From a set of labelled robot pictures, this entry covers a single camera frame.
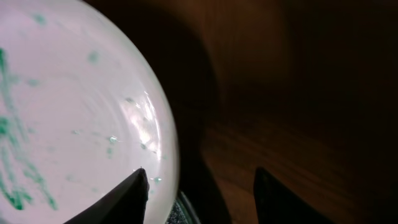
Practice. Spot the white plate with green streaks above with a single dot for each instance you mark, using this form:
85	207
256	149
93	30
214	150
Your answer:
81	109

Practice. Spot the round black tray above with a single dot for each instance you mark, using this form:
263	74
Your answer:
182	211

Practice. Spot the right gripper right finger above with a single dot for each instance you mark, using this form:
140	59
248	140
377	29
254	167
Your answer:
276	204

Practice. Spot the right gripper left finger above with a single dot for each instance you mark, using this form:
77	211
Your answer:
125	204

